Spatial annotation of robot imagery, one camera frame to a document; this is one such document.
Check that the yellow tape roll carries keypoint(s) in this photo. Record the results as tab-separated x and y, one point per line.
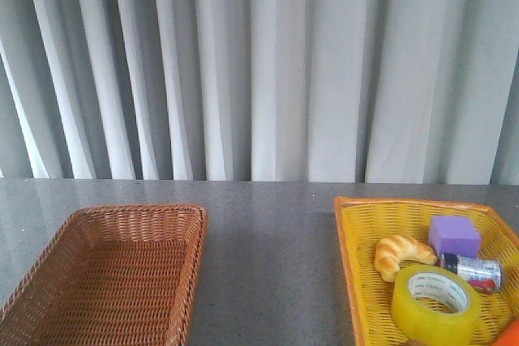
435	306

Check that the yellow orange plastic basket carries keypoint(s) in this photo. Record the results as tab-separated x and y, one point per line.
361	223

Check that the grey pleated curtain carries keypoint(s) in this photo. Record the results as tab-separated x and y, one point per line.
366	91

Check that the toy croissant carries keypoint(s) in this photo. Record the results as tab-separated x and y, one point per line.
393	250

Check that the brown wicker basket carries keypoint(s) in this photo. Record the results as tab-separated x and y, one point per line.
112	275

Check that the purple foam cube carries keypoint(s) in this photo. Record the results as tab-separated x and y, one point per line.
454	235

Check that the brown object at bottom edge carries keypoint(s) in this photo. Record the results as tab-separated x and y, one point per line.
413	342

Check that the small labelled jar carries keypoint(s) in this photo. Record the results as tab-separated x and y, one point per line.
486	276

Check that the orange object at corner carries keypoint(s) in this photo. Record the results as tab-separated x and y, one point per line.
510	336

